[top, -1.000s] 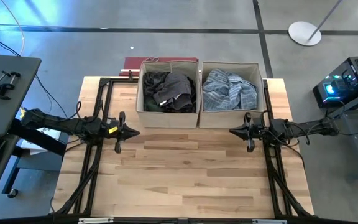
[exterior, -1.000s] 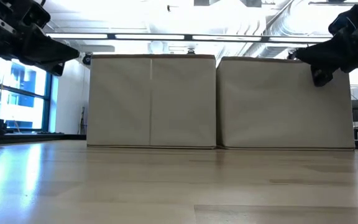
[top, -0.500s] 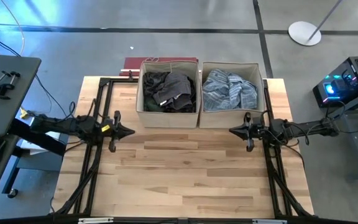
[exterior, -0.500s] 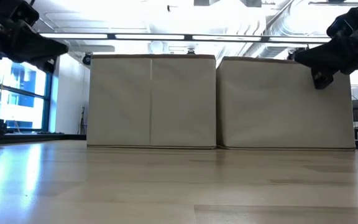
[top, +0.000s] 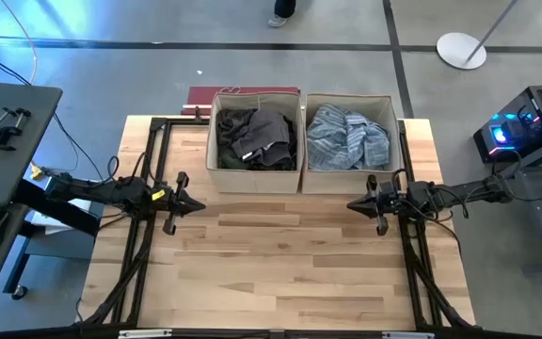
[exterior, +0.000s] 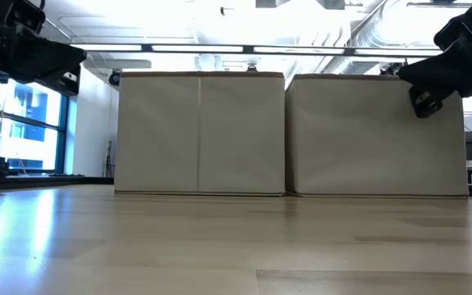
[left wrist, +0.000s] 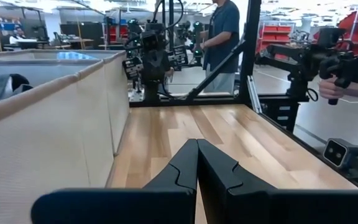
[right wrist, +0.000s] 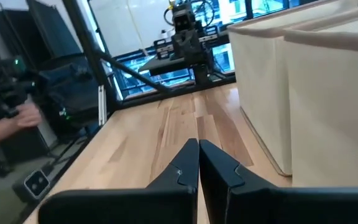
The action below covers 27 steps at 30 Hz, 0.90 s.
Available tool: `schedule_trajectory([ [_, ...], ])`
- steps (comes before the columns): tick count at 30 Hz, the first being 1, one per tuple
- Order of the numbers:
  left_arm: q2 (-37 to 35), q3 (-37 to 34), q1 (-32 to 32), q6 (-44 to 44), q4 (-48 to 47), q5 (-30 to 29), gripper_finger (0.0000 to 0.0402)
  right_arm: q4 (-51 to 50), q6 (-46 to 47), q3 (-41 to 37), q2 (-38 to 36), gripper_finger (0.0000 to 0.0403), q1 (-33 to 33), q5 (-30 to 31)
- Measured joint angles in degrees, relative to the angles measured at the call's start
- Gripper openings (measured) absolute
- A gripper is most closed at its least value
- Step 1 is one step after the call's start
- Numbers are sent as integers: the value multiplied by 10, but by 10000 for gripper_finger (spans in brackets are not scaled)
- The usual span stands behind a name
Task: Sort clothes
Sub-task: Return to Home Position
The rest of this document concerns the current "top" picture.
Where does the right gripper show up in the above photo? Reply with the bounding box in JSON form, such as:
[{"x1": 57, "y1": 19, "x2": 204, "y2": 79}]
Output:
[{"x1": 346, "y1": 174, "x2": 411, "y2": 236}]

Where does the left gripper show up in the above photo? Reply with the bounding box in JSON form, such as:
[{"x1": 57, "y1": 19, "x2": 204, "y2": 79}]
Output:
[{"x1": 151, "y1": 171, "x2": 206, "y2": 235}]

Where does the beige fabric bin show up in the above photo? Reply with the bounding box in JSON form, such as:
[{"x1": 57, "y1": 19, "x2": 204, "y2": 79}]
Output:
[
  {"x1": 204, "y1": 91, "x2": 306, "y2": 195},
  {"x1": 301, "y1": 92, "x2": 407, "y2": 196}
]

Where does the blue striped shirt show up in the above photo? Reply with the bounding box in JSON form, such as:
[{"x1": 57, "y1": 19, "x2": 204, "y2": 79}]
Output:
[{"x1": 306, "y1": 103, "x2": 391, "y2": 171}]

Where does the dark grey garment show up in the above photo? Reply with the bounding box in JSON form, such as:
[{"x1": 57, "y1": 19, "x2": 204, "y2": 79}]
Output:
[{"x1": 231, "y1": 108, "x2": 296, "y2": 169}]

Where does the dark red board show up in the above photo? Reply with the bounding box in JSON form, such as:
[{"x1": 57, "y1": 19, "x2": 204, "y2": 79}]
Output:
[{"x1": 180, "y1": 86, "x2": 301, "y2": 118}]

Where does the white paper box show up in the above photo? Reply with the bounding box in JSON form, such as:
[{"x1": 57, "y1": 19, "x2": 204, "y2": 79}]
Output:
[{"x1": 30, "y1": 197, "x2": 105, "y2": 235}]

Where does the computer tower with coloured lights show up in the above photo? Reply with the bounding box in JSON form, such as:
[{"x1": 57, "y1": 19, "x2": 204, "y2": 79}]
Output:
[{"x1": 472, "y1": 84, "x2": 542, "y2": 165}]

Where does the white round stand base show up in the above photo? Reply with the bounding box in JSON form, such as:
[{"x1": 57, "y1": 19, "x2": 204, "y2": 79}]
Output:
[{"x1": 435, "y1": 0, "x2": 520, "y2": 71}]

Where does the grey desk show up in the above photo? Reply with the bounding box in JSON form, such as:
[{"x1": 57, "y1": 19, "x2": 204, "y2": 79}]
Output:
[{"x1": 0, "y1": 83, "x2": 103, "y2": 324}]

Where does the black clamp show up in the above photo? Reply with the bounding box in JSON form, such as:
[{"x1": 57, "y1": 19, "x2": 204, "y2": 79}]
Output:
[{"x1": 0, "y1": 106, "x2": 32, "y2": 152}]

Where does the person's leg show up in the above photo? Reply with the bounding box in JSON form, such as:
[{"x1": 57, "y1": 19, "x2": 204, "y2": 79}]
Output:
[{"x1": 274, "y1": 0, "x2": 298, "y2": 19}]

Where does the black metal frame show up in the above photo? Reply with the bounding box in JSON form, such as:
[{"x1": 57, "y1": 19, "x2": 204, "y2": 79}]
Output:
[{"x1": 80, "y1": 116, "x2": 477, "y2": 339}]

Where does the silver bracket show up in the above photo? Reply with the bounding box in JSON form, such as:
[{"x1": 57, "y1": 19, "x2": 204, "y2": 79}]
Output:
[
  {"x1": 381, "y1": 331, "x2": 435, "y2": 339},
  {"x1": 118, "y1": 329, "x2": 173, "y2": 339}
]

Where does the white cable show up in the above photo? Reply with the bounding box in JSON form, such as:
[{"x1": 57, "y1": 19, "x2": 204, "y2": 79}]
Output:
[{"x1": 0, "y1": 0, "x2": 39, "y2": 86}]

